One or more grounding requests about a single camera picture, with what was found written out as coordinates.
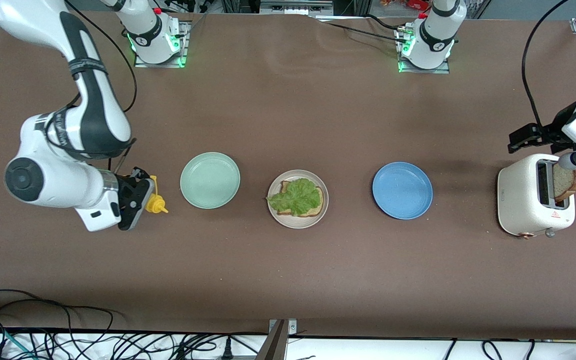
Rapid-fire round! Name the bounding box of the yellow squeeze bottle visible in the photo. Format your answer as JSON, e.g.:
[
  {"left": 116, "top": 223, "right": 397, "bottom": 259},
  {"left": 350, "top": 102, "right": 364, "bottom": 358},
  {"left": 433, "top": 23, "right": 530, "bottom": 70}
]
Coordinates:
[{"left": 145, "top": 175, "right": 170, "bottom": 215}]

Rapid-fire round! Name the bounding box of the dark-crust bread slice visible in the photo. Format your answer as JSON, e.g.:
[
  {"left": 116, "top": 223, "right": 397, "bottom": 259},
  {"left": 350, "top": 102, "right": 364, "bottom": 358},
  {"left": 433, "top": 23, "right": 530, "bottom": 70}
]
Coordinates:
[{"left": 552, "top": 163, "right": 576, "bottom": 203}]

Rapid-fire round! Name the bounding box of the green lettuce leaf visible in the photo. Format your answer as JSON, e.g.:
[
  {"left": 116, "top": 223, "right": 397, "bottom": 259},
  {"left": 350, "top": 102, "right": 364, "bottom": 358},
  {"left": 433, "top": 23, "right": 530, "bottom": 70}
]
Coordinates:
[{"left": 266, "top": 178, "right": 322, "bottom": 217}]

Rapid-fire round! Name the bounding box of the light-crust bread slice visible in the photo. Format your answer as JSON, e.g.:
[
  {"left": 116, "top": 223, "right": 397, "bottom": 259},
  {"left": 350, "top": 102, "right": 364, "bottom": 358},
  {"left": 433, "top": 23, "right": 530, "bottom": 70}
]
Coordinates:
[{"left": 277, "top": 180, "right": 325, "bottom": 219}]

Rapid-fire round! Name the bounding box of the mint green plate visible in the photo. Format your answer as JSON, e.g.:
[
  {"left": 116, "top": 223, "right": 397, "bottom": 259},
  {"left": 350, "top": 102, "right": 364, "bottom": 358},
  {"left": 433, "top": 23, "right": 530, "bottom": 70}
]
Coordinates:
[{"left": 179, "top": 151, "right": 241, "bottom": 210}]

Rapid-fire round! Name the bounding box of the blue plate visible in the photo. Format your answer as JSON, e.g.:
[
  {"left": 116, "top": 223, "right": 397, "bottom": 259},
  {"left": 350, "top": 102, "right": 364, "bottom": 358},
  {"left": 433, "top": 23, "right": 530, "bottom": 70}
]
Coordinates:
[{"left": 372, "top": 161, "right": 434, "bottom": 221}]

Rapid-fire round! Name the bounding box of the beige plate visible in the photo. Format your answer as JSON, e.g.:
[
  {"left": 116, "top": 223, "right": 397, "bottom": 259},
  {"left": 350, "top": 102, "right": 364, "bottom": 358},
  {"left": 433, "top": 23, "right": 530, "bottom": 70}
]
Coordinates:
[{"left": 267, "top": 169, "right": 329, "bottom": 230}]

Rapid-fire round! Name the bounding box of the white toaster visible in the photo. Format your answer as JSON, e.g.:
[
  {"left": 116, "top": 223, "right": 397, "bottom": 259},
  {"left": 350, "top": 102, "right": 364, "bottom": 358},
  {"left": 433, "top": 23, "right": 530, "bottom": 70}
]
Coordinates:
[{"left": 497, "top": 153, "right": 576, "bottom": 240}]

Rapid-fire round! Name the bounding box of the red package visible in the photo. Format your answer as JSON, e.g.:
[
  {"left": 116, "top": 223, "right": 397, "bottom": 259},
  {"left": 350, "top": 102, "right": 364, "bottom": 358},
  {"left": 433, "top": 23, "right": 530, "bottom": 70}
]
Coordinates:
[{"left": 379, "top": 0, "right": 430, "bottom": 11}]

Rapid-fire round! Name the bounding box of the dark grey metal beam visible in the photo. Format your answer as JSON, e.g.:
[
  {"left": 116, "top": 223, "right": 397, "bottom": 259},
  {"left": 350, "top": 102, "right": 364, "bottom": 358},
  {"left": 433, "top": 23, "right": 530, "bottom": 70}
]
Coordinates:
[{"left": 255, "top": 320, "right": 289, "bottom": 360}]

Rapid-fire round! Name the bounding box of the grey power strip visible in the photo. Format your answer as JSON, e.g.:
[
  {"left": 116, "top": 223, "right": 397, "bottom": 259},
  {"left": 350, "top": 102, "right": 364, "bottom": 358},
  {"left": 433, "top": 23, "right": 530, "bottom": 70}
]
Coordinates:
[{"left": 259, "top": 0, "right": 334, "bottom": 16}]

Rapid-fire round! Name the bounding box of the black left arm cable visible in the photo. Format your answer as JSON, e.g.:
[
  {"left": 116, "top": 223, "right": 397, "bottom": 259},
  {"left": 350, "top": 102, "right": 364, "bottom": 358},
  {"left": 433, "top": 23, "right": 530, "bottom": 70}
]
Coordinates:
[{"left": 521, "top": 0, "right": 576, "bottom": 128}]

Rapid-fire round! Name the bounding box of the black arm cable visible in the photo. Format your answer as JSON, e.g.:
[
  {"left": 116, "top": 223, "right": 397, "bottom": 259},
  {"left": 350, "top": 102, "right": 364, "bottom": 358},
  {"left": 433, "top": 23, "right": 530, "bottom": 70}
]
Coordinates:
[
  {"left": 64, "top": 0, "right": 139, "bottom": 173},
  {"left": 521, "top": 0, "right": 576, "bottom": 128}
]

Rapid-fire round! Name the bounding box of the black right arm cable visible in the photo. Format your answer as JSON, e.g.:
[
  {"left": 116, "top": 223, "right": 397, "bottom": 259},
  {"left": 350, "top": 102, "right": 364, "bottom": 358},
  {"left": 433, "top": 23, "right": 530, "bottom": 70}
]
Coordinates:
[{"left": 64, "top": 0, "right": 139, "bottom": 173}]

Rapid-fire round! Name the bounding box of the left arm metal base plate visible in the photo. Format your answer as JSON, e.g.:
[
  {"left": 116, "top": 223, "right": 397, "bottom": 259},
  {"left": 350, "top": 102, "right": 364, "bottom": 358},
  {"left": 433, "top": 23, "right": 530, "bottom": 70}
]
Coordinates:
[{"left": 394, "top": 27, "right": 452, "bottom": 75}]

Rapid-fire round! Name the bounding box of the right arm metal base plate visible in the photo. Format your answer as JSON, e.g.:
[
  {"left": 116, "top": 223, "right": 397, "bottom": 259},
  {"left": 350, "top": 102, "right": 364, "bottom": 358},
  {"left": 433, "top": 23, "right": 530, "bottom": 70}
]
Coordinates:
[{"left": 133, "top": 21, "right": 189, "bottom": 69}]

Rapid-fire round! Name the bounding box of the thin black table cable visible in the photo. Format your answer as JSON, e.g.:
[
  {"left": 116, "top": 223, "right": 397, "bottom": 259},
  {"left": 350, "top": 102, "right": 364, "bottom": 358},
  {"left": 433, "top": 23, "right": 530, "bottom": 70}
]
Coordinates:
[{"left": 313, "top": 14, "right": 411, "bottom": 46}]

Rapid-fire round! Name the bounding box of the silver table bracket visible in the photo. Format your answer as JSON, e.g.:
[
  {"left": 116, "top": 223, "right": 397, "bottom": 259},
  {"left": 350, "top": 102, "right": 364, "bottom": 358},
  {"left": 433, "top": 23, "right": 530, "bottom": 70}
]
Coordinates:
[{"left": 268, "top": 318, "right": 298, "bottom": 337}]

